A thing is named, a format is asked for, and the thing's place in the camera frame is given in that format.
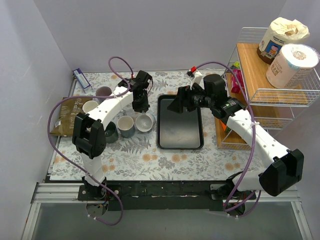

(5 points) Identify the blue white mug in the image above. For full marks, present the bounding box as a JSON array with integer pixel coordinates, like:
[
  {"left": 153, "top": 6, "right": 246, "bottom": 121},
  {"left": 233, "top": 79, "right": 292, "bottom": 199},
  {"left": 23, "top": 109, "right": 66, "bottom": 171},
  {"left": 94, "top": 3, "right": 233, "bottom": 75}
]
[{"left": 135, "top": 113, "right": 156, "bottom": 133}]

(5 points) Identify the dark teal mug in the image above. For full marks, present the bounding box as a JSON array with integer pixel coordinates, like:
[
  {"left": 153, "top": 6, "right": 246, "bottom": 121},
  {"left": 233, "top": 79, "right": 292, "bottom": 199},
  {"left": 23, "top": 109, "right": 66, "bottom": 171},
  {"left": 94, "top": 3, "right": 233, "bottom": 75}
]
[{"left": 117, "top": 115, "right": 136, "bottom": 139}]

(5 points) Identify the purple mug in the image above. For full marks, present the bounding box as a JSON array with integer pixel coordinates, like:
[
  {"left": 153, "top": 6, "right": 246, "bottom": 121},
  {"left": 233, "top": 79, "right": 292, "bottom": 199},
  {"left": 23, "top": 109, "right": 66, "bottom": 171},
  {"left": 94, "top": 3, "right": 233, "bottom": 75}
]
[{"left": 95, "top": 86, "right": 112, "bottom": 104}]

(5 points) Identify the dark grey mug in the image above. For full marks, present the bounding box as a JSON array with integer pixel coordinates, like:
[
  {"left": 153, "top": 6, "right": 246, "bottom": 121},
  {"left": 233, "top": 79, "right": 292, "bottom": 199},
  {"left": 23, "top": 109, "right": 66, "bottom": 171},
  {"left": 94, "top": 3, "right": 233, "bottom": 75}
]
[{"left": 104, "top": 121, "right": 119, "bottom": 144}]

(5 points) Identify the pink mug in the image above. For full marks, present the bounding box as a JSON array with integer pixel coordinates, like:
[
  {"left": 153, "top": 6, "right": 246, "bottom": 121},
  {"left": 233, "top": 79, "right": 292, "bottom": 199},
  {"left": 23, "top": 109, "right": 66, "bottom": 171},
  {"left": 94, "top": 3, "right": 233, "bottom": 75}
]
[{"left": 82, "top": 100, "right": 99, "bottom": 114}]

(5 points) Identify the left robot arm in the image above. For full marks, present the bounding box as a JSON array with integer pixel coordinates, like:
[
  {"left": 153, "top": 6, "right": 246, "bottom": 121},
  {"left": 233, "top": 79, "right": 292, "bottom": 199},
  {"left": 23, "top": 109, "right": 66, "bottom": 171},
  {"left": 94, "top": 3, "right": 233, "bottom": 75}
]
[{"left": 72, "top": 70, "right": 153, "bottom": 200}]

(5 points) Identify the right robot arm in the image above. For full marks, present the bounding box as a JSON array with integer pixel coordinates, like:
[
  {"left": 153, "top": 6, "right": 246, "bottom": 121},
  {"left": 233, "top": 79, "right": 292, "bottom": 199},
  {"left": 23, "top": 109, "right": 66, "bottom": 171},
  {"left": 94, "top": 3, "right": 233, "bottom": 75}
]
[{"left": 167, "top": 74, "right": 304, "bottom": 199}]

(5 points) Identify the floral table mat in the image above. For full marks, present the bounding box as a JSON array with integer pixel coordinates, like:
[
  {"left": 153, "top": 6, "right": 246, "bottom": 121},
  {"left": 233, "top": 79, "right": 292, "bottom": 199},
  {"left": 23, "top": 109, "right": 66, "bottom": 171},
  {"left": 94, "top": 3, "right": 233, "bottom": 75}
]
[{"left": 49, "top": 71, "right": 282, "bottom": 181}]

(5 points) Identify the black tray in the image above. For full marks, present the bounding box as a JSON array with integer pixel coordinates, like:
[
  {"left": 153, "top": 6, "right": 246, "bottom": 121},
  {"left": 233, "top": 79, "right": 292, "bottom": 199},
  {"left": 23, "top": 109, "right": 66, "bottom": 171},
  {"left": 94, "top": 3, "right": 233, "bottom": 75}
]
[{"left": 156, "top": 94, "right": 204, "bottom": 150}]

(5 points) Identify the pink orange box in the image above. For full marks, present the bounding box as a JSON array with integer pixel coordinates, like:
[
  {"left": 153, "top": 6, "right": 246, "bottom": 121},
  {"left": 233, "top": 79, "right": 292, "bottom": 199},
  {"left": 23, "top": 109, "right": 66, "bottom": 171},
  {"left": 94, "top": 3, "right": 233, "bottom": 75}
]
[{"left": 231, "top": 69, "right": 245, "bottom": 94}]

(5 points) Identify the orange green box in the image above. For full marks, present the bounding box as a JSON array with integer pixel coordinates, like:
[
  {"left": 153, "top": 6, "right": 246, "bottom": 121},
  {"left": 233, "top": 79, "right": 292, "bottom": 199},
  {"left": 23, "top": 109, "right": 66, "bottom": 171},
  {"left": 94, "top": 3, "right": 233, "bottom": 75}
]
[{"left": 219, "top": 120, "right": 231, "bottom": 134}]

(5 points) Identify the small purple white box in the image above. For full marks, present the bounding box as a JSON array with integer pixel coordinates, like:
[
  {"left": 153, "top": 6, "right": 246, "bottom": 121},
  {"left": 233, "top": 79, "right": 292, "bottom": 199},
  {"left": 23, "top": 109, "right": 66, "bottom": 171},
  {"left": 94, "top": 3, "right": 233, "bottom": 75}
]
[{"left": 72, "top": 68, "right": 92, "bottom": 93}]

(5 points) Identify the brown snack bag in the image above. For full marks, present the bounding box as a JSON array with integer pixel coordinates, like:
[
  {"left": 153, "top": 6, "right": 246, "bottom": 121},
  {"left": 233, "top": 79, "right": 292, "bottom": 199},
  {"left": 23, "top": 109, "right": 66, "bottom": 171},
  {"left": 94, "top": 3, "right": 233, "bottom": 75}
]
[{"left": 50, "top": 97, "right": 92, "bottom": 137}]

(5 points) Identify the wrapped white toilet roll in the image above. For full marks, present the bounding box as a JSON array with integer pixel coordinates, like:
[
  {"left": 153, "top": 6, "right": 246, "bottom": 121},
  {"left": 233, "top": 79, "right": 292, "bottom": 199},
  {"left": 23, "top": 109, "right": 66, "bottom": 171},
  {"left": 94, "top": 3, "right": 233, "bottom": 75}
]
[{"left": 266, "top": 43, "right": 320, "bottom": 89}]

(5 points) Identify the brown printed toilet roll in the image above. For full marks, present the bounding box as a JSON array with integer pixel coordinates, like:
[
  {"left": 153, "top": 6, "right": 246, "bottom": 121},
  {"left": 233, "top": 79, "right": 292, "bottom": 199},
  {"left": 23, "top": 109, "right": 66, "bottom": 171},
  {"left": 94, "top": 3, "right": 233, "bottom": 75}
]
[{"left": 256, "top": 17, "right": 310, "bottom": 65}]

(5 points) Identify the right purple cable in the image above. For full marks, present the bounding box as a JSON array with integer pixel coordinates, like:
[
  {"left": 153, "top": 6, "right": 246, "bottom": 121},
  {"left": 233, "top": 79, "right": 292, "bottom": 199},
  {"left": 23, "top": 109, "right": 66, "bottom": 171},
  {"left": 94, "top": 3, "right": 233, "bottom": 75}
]
[{"left": 196, "top": 61, "right": 262, "bottom": 220}]

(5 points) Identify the purple cable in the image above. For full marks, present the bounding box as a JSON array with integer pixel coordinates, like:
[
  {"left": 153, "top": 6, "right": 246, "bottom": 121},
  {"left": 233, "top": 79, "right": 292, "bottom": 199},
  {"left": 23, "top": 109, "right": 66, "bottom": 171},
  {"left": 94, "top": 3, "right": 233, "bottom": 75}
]
[
  {"left": 196, "top": 61, "right": 262, "bottom": 220},
  {"left": 47, "top": 56, "right": 135, "bottom": 226}
]

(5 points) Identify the wire wooden shelf rack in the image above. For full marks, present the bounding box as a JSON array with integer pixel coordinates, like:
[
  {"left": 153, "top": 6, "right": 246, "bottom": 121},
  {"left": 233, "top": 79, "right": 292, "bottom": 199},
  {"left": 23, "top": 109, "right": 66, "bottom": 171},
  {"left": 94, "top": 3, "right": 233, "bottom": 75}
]
[{"left": 228, "top": 27, "right": 320, "bottom": 137}]

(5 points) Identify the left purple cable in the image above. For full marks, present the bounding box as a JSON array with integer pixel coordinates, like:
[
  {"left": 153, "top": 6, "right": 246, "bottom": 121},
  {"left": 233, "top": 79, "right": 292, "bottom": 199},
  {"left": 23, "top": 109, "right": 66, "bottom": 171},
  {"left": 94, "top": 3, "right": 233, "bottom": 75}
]
[{"left": 47, "top": 56, "right": 135, "bottom": 226}]

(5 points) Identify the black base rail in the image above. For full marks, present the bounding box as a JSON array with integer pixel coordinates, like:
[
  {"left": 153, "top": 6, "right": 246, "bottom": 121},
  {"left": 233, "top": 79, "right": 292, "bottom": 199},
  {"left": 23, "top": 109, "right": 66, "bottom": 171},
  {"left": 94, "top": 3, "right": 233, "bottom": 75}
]
[{"left": 77, "top": 179, "right": 261, "bottom": 212}]

